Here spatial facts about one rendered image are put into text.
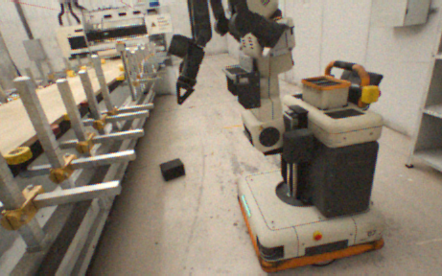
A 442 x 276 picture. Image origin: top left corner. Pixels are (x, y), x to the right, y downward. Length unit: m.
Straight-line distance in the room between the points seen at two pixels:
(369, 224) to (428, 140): 1.25
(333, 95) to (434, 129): 1.42
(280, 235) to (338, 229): 0.29
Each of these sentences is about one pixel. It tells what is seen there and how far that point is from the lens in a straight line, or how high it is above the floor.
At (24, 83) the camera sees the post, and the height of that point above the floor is 1.15.
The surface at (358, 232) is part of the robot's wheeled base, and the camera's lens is 1.50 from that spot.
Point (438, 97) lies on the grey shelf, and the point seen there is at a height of 0.57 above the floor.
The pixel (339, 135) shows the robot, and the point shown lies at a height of 0.75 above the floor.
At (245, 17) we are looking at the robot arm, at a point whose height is 1.25.
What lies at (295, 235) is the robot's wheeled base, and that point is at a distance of 1.35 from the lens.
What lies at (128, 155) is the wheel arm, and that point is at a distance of 1.01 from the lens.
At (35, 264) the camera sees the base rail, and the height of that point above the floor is 0.70.
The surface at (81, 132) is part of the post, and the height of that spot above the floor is 0.88.
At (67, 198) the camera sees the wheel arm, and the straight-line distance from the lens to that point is 0.85.
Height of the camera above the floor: 1.23
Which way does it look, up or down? 24 degrees down
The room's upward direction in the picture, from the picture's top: 8 degrees counter-clockwise
